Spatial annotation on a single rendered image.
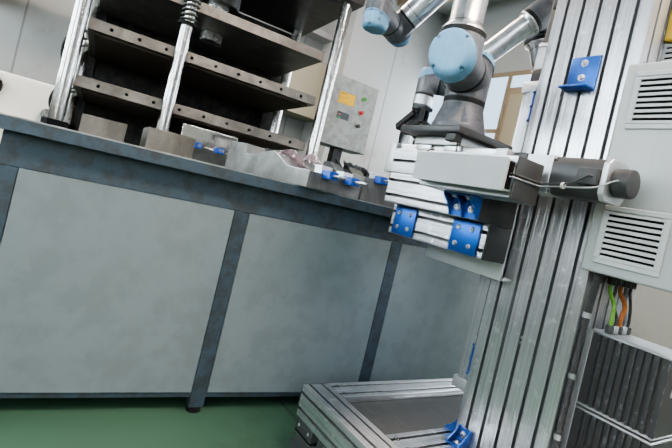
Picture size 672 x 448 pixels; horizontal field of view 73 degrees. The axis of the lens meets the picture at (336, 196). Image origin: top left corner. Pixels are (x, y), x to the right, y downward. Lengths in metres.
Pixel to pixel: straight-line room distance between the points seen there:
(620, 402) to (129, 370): 1.30
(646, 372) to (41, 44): 4.36
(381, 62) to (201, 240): 3.85
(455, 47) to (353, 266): 0.89
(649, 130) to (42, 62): 4.19
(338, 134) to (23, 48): 2.81
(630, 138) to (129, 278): 1.34
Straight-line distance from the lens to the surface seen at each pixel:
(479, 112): 1.31
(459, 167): 1.04
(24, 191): 1.45
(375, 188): 1.73
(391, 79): 5.12
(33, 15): 4.57
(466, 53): 1.18
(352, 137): 2.67
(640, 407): 1.24
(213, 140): 2.31
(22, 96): 3.80
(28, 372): 1.58
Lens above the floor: 0.79
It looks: level
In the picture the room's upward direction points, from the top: 14 degrees clockwise
